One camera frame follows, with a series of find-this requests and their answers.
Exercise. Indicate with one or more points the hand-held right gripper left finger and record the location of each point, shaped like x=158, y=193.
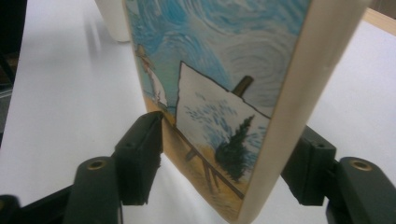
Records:
x=140, y=161

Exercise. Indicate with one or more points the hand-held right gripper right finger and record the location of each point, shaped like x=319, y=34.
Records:
x=311, y=171

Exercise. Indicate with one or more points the beige painted phone case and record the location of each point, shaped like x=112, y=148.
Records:
x=218, y=62

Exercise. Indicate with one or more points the white plastic container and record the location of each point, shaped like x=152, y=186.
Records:
x=113, y=18

